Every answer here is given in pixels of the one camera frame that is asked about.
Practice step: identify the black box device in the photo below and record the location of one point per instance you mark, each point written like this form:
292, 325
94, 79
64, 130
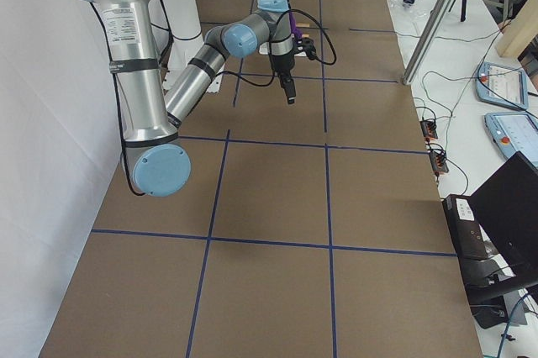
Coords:
467, 235

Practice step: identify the aluminium frame post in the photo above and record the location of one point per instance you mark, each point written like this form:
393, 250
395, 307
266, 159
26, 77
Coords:
425, 41

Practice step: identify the far teach pendant tablet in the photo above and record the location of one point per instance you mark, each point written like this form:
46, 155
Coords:
503, 86

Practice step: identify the white towel rack with wooden bars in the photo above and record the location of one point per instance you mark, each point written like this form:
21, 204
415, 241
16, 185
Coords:
303, 36

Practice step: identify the near teach pendant tablet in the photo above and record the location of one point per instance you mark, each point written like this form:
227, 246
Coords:
512, 132

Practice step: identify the purple towel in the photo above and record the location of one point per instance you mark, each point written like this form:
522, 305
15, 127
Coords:
296, 32

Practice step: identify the black monitor on stand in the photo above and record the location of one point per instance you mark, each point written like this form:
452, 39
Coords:
505, 208

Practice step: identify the teach pendant tablet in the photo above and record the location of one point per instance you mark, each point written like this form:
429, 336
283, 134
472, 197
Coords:
503, 86
512, 132

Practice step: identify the black usb hub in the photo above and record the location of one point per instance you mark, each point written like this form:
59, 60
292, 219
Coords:
428, 128
438, 161

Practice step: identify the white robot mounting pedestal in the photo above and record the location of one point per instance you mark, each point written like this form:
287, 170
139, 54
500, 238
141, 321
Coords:
177, 31

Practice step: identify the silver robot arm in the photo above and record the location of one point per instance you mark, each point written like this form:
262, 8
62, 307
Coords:
149, 115

